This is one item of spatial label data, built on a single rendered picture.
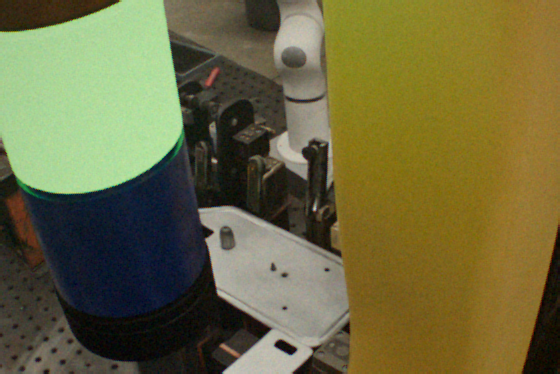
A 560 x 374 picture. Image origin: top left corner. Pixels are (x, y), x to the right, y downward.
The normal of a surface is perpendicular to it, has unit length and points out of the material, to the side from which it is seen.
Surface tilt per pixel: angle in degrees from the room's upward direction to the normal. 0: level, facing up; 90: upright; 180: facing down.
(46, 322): 0
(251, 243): 0
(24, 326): 0
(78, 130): 90
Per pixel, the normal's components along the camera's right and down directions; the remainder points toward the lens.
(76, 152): 0.18, 0.59
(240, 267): -0.08, -0.79
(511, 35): -0.12, 0.61
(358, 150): -0.65, 0.51
